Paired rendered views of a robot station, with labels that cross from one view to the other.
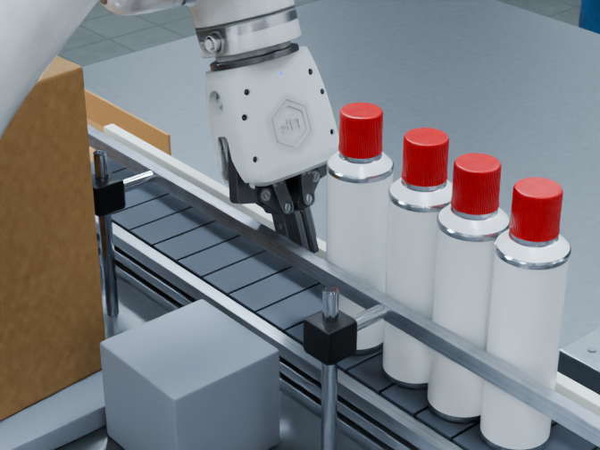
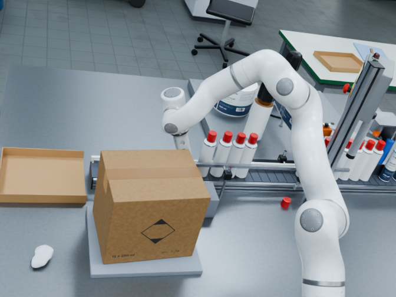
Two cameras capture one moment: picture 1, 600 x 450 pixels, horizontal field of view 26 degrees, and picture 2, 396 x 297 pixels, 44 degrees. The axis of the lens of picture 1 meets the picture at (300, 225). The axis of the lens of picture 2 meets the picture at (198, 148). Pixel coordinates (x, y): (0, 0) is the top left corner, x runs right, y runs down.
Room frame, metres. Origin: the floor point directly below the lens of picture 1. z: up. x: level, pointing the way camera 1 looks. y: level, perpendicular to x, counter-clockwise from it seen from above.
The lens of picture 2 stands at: (0.45, 1.43, 2.07)
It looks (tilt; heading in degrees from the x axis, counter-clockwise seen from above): 35 degrees down; 288
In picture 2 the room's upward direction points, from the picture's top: 16 degrees clockwise
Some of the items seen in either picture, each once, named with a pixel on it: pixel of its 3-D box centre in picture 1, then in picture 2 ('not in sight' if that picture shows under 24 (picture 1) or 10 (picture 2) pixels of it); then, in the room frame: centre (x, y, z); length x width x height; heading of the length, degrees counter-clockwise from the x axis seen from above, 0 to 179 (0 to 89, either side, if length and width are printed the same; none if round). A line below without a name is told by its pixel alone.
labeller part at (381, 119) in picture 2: not in sight; (386, 119); (0.35, -0.66, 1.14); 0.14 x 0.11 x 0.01; 41
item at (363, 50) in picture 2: not in sight; (372, 54); (0.57, -2.40, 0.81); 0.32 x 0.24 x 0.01; 117
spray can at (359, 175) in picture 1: (358, 229); (206, 154); (0.90, -0.05, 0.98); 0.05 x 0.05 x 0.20
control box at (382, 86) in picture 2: not in sight; (368, 87); (0.47, -0.31, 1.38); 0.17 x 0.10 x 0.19; 96
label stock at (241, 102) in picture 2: not in sight; (234, 93); (1.04, -0.64, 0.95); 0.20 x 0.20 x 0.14
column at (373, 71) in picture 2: not in sight; (337, 144); (0.48, -0.22, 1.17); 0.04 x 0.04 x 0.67; 41
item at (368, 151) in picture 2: not in sight; (362, 160); (0.36, -0.52, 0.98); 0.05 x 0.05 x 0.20
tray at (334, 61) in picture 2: not in sight; (342, 62); (0.73, -1.97, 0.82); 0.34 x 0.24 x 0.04; 47
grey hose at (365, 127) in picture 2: not in sight; (360, 135); (0.42, -0.34, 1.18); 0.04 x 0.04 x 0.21
